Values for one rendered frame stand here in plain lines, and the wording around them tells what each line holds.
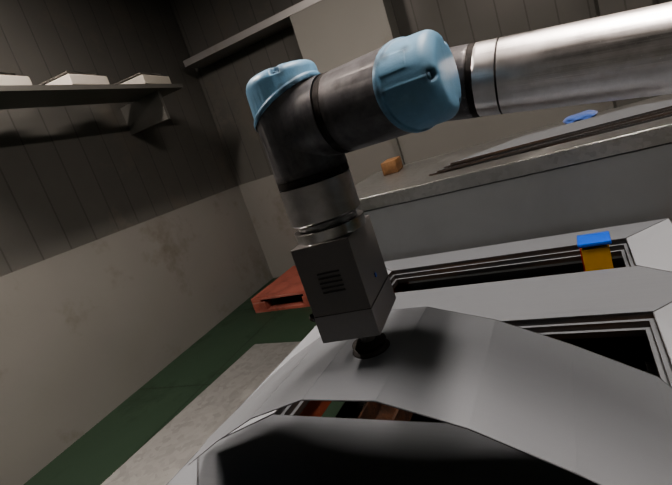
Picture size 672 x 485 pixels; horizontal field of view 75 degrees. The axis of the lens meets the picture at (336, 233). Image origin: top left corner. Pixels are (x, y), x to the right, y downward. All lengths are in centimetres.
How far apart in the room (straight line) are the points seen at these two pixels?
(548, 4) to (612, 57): 354
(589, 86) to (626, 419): 30
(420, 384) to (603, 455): 15
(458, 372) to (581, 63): 30
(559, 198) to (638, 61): 80
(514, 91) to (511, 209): 80
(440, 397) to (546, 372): 12
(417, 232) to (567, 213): 40
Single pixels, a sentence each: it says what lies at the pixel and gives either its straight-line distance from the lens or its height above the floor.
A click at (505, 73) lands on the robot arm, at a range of 46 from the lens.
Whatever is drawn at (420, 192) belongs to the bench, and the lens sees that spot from 127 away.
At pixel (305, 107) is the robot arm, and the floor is 128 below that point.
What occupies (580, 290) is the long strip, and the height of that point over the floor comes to 85.
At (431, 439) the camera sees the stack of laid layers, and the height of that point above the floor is 85.
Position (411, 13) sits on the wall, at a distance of 407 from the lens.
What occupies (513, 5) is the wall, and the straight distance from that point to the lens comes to 399.
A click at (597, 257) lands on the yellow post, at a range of 104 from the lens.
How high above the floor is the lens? 124
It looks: 12 degrees down
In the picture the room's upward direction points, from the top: 18 degrees counter-clockwise
